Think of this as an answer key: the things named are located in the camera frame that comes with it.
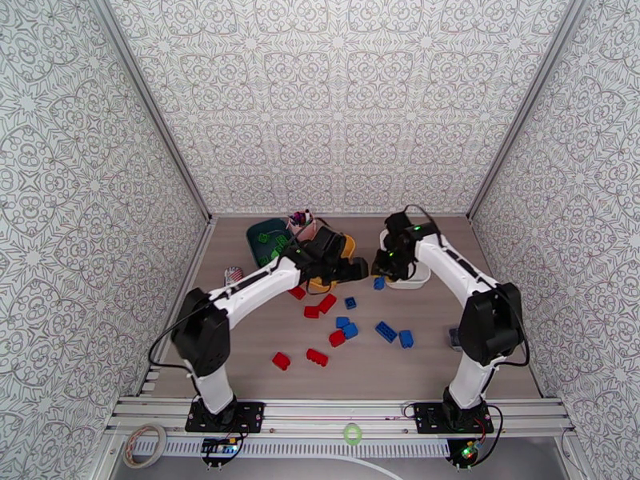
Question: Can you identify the aluminium left side rail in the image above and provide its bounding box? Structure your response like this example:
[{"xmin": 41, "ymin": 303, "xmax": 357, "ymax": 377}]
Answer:
[{"xmin": 137, "ymin": 217, "xmax": 218, "ymax": 397}]

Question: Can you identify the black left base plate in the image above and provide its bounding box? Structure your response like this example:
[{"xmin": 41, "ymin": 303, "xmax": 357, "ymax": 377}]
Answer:
[{"xmin": 185, "ymin": 401, "xmax": 266, "ymax": 434}]

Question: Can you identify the aluminium frame post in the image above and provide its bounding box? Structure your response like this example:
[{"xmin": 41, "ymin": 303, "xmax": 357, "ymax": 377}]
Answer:
[
  {"xmin": 85, "ymin": 0, "xmax": 214, "ymax": 222},
  {"xmin": 466, "ymin": 0, "xmax": 598, "ymax": 220}
]

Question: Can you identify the aluminium right frame post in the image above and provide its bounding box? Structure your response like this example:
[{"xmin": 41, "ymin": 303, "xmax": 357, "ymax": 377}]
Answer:
[{"xmin": 466, "ymin": 0, "xmax": 598, "ymax": 220}]

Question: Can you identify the white tape roll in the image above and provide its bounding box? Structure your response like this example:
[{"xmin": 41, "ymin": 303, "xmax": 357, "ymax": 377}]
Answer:
[{"xmin": 122, "ymin": 423, "xmax": 167, "ymax": 470}]

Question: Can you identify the yellow plastic bin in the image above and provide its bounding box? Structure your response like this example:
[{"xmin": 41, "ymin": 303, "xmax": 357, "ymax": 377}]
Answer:
[{"xmin": 307, "ymin": 233, "xmax": 357, "ymax": 290}]

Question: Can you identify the pink marker cup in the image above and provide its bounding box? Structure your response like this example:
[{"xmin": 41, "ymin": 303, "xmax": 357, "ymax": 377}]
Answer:
[{"xmin": 286, "ymin": 217, "xmax": 318, "ymax": 247}]

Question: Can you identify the aluminium rail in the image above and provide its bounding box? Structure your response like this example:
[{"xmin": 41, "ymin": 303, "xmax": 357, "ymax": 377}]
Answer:
[
  {"xmin": 107, "ymin": 397, "xmax": 574, "ymax": 436},
  {"xmin": 137, "ymin": 217, "xmax": 218, "ymax": 397}
]

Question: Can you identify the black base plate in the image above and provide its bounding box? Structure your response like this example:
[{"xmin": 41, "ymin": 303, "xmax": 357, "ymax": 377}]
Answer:
[
  {"xmin": 414, "ymin": 402, "xmax": 495, "ymax": 436},
  {"xmin": 185, "ymin": 401, "xmax": 266, "ymax": 434}
]

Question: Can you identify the white plastic bin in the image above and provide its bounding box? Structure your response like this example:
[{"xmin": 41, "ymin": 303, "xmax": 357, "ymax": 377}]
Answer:
[{"xmin": 379, "ymin": 227, "xmax": 432, "ymax": 290}]

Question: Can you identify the aluminium left frame post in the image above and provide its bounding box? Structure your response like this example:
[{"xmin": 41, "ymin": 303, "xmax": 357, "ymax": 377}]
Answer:
[{"xmin": 85, "ymin": 0, "xmax": 214, "ymax": 222}]

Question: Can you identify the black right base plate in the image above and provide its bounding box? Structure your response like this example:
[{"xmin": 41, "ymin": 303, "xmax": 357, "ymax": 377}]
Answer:
[{"xmin": 414, "ymin": 402, "xmax": 495, "ymax": 436}]

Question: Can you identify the left circuit board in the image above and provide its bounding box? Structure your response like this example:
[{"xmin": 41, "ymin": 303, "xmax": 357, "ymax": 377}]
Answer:
[{"xmin": 201, "ymin": 437, "xmax": 237, "ymax": 457}]

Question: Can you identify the teal plastic bin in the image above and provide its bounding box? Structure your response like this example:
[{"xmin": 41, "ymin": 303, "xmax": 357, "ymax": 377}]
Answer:
[{"xmin": 246, "ymin": 218, "xmax": 301, "ymax": 269}]

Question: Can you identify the aluminium front rail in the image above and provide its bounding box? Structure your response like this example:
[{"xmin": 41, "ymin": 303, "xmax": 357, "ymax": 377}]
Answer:
[{"xmin": 107, "ymin": 397, "xmax": 574, "ymax": 436}]

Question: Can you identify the white slotted cable duct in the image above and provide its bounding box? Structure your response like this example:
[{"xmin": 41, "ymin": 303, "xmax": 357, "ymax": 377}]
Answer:
[{"xmin": 134, "ymin": 438, "xmax": 454, "ymax": 457}]

